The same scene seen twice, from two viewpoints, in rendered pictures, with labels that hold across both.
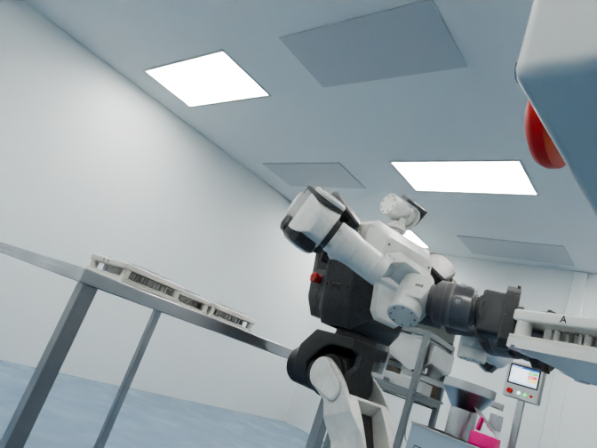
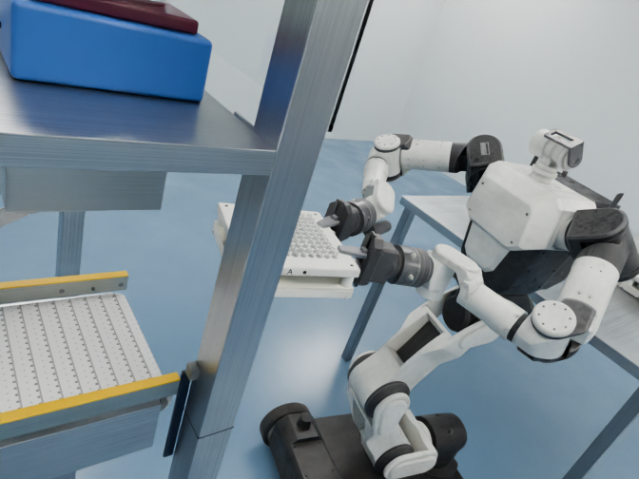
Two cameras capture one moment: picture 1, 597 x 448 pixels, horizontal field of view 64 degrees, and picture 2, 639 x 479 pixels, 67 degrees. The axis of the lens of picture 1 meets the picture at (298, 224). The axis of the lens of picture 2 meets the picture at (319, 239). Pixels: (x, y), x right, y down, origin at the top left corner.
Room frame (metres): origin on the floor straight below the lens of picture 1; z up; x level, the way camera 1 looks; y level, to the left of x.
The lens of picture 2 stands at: (0.82, -1.48, 1.55)
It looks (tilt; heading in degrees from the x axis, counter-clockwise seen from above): 27 degrees down; 88
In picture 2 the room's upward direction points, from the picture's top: 19 degrees clockwise
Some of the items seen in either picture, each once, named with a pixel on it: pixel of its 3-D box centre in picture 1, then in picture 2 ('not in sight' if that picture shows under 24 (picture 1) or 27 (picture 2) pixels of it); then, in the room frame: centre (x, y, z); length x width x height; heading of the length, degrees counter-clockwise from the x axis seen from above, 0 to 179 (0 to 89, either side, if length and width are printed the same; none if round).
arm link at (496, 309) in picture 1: (482, 311); (344, 220); (0.91, -0.39, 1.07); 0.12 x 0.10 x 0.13; 61
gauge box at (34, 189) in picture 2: not in sight; (87, 136); (0.47, -0.80, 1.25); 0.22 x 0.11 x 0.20; 41
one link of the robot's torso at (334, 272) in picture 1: (365, 277); (530, 226); (1.40, -0.24, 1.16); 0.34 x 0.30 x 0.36; 120
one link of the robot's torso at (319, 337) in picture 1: (330, 364); (493, 304); (1.42, -0.23, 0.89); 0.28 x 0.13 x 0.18; 30
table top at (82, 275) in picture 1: (139, 299); (597, 258); (2.09, 0.52, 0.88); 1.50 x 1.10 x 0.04; 41
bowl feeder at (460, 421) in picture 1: (473, 413); not in sight; (3.48, -1.61, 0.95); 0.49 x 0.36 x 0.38; 46
